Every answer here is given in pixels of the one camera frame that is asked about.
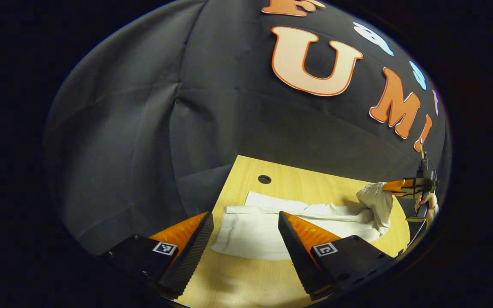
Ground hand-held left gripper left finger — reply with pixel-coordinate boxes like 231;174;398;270
99;211;215;300

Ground black backdrop cloth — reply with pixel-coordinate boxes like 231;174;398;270
43;0;449;257

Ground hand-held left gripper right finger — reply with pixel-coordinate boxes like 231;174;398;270
278;210;397;301

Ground white jeans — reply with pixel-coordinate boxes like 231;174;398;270
211;182;395;261

